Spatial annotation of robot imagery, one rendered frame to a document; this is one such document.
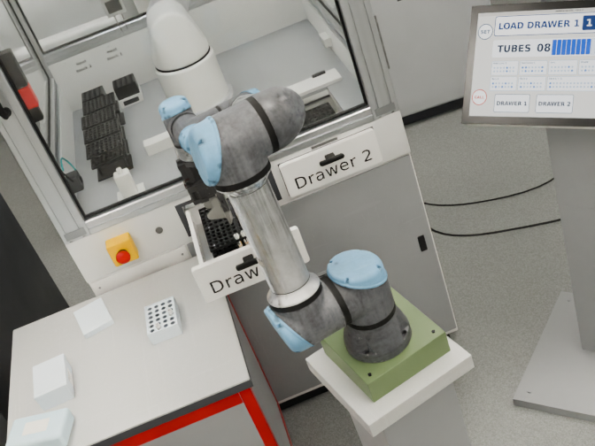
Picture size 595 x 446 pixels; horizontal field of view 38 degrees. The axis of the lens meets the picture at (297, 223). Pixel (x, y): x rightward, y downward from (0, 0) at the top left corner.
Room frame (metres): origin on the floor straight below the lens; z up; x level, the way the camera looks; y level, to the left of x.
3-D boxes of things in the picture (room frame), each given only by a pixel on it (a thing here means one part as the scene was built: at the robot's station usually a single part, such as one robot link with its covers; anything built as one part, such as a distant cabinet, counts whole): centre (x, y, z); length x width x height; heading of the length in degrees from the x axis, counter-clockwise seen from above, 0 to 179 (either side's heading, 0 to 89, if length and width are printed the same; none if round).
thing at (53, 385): (1.77, 0.73, 0.79); 0.13 x 0.09 x 0.05; 5
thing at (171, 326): (1.86, 0.43, 0.78); 0.12 x 0.08 x 0.04; 1
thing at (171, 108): (1.92, 0.18, 1.27); 0.09 x 0.08 x 0.11; 14
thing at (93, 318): (2.01, 0.63, 0.77); 0.13 x 0.09 x 0.02; 15
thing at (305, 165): (2.16, -0.15, 0.87); 0.29 x 0.02 x 0.11; 93
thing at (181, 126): (1.83, 0.14, 1.27); 0.11 x 0.11 x 0.08; 14
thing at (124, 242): (2.12, 0.49, 0.88); 0.07 x 0.05 x 0.07; 93
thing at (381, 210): (2.63, 0.14, 0.40); 1.03 x 0.95 x 0.80; 93
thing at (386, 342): (1.46, -0.08, 0.87); 0.15 x 0.15 x 0.10
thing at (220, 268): (1.83, 0.15, 0.87); 0.29 x 0.02 x 0.11; 93
